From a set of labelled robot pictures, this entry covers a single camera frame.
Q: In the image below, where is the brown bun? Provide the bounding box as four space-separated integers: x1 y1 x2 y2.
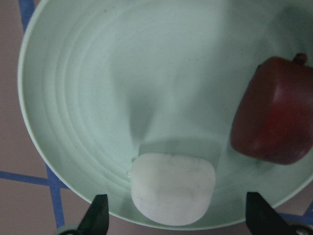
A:
230 53 313 165

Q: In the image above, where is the light green plate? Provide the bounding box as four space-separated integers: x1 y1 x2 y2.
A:
18 0 313 231

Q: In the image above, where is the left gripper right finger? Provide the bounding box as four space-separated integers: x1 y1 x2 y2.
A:
246 192 296 235

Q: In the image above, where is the white bun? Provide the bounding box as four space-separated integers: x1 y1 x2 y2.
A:
130 153 216 226

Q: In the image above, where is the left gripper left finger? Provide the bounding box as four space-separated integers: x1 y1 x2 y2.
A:
77 194 109 235

